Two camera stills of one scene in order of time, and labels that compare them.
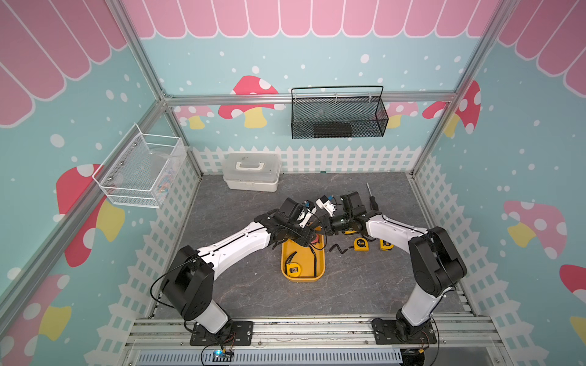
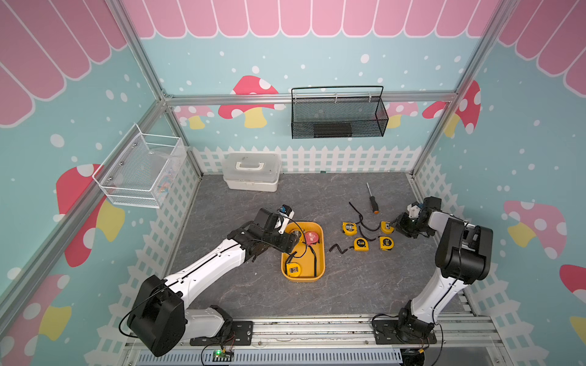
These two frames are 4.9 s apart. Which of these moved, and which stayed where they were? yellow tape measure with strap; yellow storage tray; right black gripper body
Moved: right black gripper body
Stayed: yellow storage tray; yellow tape measure with strap
